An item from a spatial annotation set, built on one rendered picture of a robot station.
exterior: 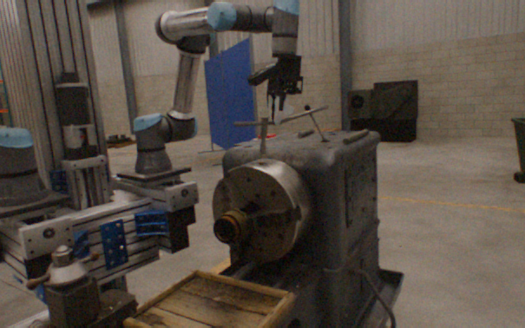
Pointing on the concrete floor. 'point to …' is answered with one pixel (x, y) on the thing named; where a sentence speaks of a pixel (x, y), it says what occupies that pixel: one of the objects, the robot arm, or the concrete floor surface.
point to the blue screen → (231, 95)
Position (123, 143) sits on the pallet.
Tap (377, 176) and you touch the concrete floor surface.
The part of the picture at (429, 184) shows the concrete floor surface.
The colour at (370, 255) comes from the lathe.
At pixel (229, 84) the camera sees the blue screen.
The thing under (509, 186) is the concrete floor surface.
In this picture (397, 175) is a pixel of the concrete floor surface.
